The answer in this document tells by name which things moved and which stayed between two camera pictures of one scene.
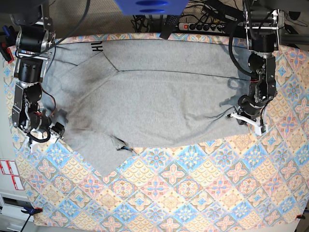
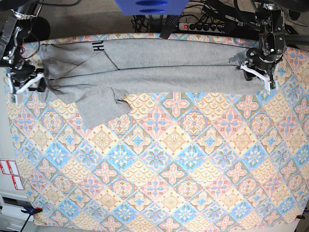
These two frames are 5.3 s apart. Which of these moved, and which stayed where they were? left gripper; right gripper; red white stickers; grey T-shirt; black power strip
Moved: left gripper; right gripper; grey T-shirt
Stayed: black power strip; red white stickers
